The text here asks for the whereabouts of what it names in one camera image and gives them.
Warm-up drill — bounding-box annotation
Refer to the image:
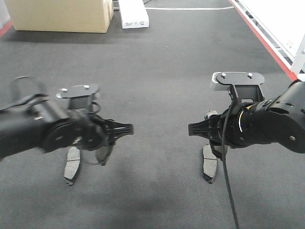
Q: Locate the dark brake pad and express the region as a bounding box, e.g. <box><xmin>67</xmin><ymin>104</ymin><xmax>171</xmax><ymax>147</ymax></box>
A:
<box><xmin>64</xmin><ymin>146</ymin><xmax>82</xmax><ymax>186</ymax></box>
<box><xmin>202</xmin><ymin>145</ymin><xmax>217</xmax><ymax>183</ymax></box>
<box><xmin>95</xmin><ymin>146</ymin><xmax>113</xmax><ymax>166</ymax></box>
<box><xmin>204</xmin><ymin>110</ymin><xmax>218</xmax><ymax>120</ymax></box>

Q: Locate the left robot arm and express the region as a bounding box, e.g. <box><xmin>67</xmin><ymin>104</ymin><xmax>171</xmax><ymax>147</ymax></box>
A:
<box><xmin>0</xmin><ymin>94</ymin><xmax>133</xmax><ymax>158</ymax></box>

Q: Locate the cardboard box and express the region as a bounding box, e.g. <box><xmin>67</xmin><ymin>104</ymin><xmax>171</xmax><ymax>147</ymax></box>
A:
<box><xmin>4</xmin><ymin>0</ymin><xmax>113</xmax><ymax>33</ymax></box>

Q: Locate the white flat box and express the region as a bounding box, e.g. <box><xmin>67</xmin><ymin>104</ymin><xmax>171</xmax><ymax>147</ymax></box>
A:
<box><xmin>119</xmin><ymin>0</ymin><xmax>149</xmax><ymax>29</ymax></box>

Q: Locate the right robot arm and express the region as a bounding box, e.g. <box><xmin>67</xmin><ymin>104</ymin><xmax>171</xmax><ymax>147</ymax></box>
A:
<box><xmin>188</xmin><ymin>80</ymin><xmax>305</xmax><ymax>154</ymax></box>

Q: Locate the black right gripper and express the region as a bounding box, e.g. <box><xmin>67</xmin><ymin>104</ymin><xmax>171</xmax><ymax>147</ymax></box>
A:
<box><xmin>188</xmin><ymin>100</ymin><xmax>281</xmax><ymax>148</ymax></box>

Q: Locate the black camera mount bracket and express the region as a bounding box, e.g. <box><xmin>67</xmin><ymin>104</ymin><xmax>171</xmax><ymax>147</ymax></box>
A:
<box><xmin>56</xmin><ymin>84</ymin><xmax>101</xmax><ymax>114</ymax></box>

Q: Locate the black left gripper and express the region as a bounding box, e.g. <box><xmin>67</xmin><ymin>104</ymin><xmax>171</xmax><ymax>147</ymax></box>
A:
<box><xmin>42</xmin><ymin>112</ymin><xmax>133</xmax><ymax>153</ymax></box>

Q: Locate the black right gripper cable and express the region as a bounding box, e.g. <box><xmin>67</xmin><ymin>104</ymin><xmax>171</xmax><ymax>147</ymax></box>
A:
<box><xmin>218</xmin><ymin>104</ymin><xmax>241</xmax><ymax>229</ymax></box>

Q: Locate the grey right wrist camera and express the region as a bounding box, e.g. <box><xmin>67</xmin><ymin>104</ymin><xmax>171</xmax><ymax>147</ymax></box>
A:
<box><xmin>211</xmin><ymin>72</ymin><xmax>228</xmax><ymax>91</ymax></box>

